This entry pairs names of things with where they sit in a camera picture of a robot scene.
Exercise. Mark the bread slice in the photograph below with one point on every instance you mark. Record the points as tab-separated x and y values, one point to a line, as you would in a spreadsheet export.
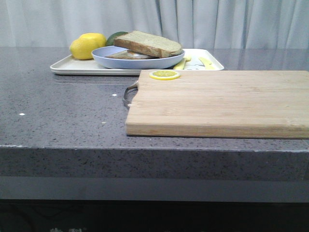
122	55
148	44

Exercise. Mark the light blue plate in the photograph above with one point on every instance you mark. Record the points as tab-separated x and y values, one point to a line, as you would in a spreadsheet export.
100	55

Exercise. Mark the cream serving tray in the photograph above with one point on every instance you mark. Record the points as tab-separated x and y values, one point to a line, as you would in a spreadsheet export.
71	66

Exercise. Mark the lemon slice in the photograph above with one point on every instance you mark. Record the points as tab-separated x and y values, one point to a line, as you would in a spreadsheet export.
164	75

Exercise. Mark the yellow plastic fork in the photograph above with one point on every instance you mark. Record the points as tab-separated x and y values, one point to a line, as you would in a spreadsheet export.
181	64

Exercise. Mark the fried egg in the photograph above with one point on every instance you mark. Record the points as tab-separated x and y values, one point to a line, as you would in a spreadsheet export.
136	55

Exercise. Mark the yellow plastic knife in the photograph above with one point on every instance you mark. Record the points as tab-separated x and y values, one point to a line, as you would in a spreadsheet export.
207	63

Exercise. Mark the wooden cutting board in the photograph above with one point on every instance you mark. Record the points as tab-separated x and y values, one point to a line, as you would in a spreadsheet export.
224	104

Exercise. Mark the green lime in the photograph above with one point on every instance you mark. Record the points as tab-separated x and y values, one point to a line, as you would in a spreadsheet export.
110	40

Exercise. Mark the front yellow lemon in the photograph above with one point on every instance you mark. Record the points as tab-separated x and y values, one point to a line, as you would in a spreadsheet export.
82	48

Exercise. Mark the yellow lemon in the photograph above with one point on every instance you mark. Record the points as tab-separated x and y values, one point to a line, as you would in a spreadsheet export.
82	48
98	37

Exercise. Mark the back yellow lemon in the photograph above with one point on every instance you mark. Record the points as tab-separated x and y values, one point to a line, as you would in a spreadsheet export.
98	37

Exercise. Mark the white curtain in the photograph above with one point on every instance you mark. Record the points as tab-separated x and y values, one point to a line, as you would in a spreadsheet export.
250	24

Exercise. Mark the metal cutting board handle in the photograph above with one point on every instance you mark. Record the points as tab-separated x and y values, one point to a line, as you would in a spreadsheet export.
127	102

